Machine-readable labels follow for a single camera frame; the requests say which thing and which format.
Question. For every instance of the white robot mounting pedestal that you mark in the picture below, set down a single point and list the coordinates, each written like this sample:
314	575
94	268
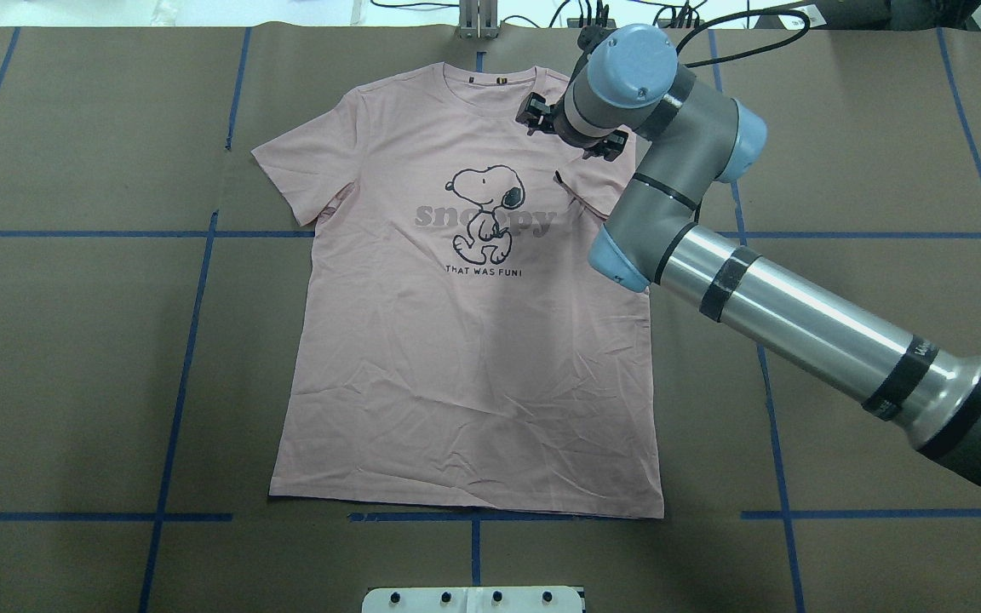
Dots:
558	598

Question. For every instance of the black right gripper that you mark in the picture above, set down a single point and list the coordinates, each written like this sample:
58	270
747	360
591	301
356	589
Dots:
536	112

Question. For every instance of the brown paper table cover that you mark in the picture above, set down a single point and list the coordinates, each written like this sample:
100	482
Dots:
152	290

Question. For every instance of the pink Snoopy t-shirt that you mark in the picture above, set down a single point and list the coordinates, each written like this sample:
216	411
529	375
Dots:
457	348

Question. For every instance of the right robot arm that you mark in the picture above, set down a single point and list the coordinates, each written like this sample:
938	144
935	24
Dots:
630	81

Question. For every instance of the aluminium frame post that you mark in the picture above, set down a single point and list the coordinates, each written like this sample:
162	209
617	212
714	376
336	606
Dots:
478	19

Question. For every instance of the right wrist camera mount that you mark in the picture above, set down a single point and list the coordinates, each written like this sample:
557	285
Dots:
535	113

